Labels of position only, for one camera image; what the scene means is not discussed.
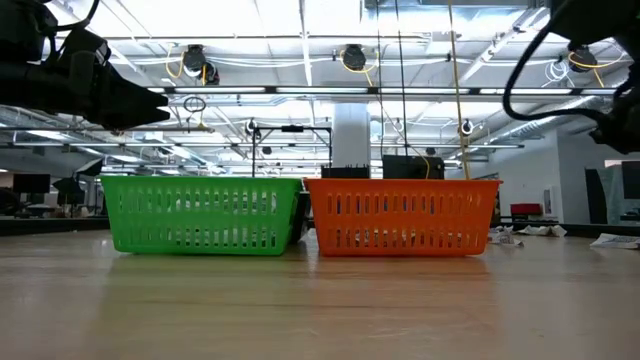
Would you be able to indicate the red storage box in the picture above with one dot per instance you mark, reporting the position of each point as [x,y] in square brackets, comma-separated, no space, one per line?
[526,208]

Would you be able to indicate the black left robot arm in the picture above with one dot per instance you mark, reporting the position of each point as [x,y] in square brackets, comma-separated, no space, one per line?
[25,85]

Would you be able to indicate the black metal table frame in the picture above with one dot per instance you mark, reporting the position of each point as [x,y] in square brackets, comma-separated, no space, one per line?
[50,225]

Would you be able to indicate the distant black monitor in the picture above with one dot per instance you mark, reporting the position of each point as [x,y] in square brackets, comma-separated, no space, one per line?
[31,183]
[631,180]

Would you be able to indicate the orange plastic slotted basket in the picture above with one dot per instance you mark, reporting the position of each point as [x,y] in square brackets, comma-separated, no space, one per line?
[400,220]

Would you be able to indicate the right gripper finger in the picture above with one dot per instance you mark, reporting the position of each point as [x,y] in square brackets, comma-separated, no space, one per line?
[625,132]

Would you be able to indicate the distant black frame rig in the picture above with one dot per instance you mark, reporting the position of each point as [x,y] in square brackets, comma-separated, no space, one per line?
[292,128]

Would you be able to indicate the black studio light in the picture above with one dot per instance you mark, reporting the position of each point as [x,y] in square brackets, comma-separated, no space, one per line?
[69,190]

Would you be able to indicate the white building pillar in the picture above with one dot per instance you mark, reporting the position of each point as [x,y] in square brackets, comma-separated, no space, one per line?
[351,135]

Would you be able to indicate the small white printed packet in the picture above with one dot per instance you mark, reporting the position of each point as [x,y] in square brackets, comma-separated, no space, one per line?
[615,241]
[532,230]
[504,237]
[557,230]

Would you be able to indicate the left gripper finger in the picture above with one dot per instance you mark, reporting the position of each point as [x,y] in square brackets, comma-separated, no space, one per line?
[120,100]
[135,123]

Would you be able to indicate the long ceiling light bar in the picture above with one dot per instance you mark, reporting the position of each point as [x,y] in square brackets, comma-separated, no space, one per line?
[320,90]

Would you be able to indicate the black photo softbox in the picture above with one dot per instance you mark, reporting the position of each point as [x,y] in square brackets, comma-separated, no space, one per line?
[91,167]

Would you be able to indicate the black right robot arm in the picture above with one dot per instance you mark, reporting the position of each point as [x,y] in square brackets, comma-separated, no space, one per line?
[600,20]

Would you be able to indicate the green plastic slotted basket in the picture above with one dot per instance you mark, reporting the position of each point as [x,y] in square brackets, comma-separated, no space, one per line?
[200,220]

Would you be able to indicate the dark standing panel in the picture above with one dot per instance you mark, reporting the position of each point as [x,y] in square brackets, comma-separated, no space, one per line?
[596,195]

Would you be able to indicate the black perforated strip box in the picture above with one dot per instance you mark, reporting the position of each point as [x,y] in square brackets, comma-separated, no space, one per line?
[345,172]

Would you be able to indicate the black equipment box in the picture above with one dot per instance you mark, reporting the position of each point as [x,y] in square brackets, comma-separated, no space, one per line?
[412,167]

